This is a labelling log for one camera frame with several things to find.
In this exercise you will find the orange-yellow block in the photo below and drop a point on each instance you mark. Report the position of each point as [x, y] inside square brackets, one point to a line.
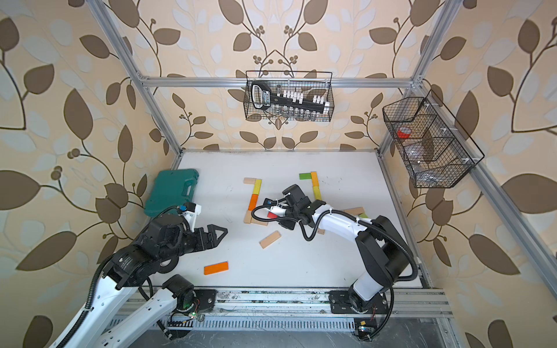
[314, 179]

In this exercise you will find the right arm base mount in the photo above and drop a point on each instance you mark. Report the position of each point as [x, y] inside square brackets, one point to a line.
[348, 302]

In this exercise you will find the black socket holder tool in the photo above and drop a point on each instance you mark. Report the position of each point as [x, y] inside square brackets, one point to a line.
[263, 97]

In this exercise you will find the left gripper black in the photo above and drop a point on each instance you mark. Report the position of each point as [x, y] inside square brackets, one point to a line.
[212, 242]

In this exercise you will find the back wire basket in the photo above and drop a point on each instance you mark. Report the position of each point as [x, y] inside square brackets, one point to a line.
[311, 83]

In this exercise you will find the orange block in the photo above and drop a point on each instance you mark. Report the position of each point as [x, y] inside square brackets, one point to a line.
[216, 268]
[253, 202]

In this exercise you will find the wire basket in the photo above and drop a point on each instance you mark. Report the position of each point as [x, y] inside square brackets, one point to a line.
[311, 83]
[440, 152]

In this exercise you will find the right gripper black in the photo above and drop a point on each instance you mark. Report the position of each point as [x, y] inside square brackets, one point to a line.
[288, 225]

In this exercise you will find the black tape roll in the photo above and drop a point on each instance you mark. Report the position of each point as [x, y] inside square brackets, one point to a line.
[168, 265]

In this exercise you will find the wooden block pair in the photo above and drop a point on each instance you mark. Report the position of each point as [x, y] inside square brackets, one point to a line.
[270, 239]
[261, 223]

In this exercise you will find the yellow block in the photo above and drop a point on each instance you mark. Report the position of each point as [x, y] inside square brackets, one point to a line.
[257, 187]
[317, 193]

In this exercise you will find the right wire basket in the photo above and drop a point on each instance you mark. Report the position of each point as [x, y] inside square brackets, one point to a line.
[440, 152]

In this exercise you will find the green plastic tool case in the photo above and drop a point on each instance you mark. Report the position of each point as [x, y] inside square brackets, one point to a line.
[171, 188]

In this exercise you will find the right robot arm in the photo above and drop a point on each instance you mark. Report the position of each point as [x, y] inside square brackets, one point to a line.
[386, 256]

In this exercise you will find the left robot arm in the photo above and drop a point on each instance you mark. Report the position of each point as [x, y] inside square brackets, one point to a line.
[122, 303]

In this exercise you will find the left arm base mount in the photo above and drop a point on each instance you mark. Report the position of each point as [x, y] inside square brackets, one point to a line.
[189, 302]

